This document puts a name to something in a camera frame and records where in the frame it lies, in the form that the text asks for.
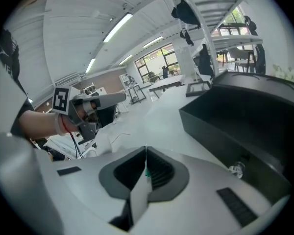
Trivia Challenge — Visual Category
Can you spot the black plastic bin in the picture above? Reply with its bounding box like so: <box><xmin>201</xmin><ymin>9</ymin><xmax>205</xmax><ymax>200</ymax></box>
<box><xmin>178</xmin><ymin>70</ymin><xmax>294</xmax><ymax>205</ymax></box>

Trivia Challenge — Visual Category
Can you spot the person's black printed t-shirt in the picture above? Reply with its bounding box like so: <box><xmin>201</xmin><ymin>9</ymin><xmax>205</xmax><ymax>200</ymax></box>
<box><xmin>0</xmin><ymin>28</ymin><xmax>64</xmax><ymax>162</ymax></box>

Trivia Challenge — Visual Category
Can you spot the wooden chair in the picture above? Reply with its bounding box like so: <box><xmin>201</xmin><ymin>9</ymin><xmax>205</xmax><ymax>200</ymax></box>
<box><xmin>227</xmin><ymin>47</ymin><xmax>257</xmax><ymax>73</ymax></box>

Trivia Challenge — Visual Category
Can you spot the long ceiling light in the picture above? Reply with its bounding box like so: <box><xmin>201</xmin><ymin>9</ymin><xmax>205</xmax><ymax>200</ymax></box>
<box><xmin>119</xmin><ymin>54</ymin><xmax>134</xmax><ymax>66</ymax></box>
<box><xmin>102</xmin><ymin>12</ymin><xmax>134</xmax><ymax>43</ymax></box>
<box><xmin>142</xmin><ymin>35</ymin><xmax>164</xmax><ymax>48</ymax></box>
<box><xmin>84</xmin><ymin>57</ymin><xmax>97</xmax><ymax>74</ymax></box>

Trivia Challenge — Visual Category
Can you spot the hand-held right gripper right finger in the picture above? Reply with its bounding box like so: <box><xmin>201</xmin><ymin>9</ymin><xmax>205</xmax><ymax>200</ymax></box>
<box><xmin>134</xmin><ymin>145</ymin><xmax>290</xmax><ymax>235</ymax></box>

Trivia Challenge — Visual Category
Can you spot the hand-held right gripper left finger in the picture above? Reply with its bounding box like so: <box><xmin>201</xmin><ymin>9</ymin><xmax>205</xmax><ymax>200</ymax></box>
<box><xmin>52</xmin><ymin>145</ymin><xmax>147</xmax><ymax>235</ymax></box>

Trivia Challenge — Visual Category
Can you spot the white desk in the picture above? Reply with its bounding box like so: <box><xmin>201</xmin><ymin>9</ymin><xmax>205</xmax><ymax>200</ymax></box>
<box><xmin>95</xmin><ymin>74</ymin><xmax>236</xmax><ymax>171</ymax></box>

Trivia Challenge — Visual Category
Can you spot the white staircase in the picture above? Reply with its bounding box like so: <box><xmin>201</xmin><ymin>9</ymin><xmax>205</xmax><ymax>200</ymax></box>
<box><xmin>166</xmin><ymin>0</ymin><xmax>263</xmax><ymax>83</ymax></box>

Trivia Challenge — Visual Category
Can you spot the red string bracelet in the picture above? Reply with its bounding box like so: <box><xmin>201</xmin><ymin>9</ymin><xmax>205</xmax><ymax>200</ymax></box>
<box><xmin>59</xmin><ymin>115</ymin><xmax>72</xmax><ymax>132</ymax></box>

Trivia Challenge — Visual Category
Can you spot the hanging black garment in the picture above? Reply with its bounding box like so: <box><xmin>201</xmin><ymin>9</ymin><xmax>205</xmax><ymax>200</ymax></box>
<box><xmin>198</xmin><ymin>44</ymin><xmax>215</xmax><ymax>79</ymax></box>
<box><xmin>180</xmin><ymin>29</ymin><xmax>195</xmax><ymax>47</ymax></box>
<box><xmin>171</xmin><ymin>0</ymin><xmax>202</xmax><ymax>30</ymax></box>

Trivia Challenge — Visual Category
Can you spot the white flower bouquet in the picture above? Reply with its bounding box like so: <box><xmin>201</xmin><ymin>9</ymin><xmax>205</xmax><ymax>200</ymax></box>
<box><xmin>271</xmin><ymin>64</ymin><xmax>294</xmax><ymax>83</ymax></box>

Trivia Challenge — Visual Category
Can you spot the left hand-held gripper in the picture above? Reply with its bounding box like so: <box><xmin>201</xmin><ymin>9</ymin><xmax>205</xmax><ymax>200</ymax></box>
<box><xmin>51</xmin><ymin>86</ymin><xmax>127</xmax><ymax>145</ymax></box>

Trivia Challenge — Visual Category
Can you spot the person's left forearm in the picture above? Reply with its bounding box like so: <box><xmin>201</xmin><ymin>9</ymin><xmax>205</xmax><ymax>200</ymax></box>
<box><xmin>18</xmin><ymin>109</ymin><xmax>74</xmax><ymax>141</ymax></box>

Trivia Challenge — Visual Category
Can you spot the person's left hand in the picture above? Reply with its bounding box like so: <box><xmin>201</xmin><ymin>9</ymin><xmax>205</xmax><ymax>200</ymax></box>
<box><xmin>78</xmin><ymin>101</ymin><xmax>99</xmax><ymax>121</ymax></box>

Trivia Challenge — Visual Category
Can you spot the small black tray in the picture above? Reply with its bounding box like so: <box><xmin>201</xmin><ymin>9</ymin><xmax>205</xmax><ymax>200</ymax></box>
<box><xmin>185</xmin><ymin>80</ymin><xmax>212</xmax><ymax>98</ymax></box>

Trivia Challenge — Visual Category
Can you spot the white table with black legs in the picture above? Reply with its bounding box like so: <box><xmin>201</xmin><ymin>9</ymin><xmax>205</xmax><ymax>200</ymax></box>
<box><xmin>148</xmin><ymin>77</ymin><xmax>185</xmax><ymax>100</ymax></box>
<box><xmin>127</xmin><ymin>84</ymin><xmax>147</xmax><ymax>105</ymax></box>

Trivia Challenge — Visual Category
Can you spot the black framed window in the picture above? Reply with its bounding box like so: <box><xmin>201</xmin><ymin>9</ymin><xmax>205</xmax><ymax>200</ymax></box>
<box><xmin>134</xmin><ymin>43</ymin><xmax>180</xmax><ymax>84</ymax></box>

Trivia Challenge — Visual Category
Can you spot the thin black cable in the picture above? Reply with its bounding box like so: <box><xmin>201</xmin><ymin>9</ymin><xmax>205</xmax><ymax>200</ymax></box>
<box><xmin>69</xmin><ymin>130</ymin><xmax>85</xmax><ymax>159</ymax></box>

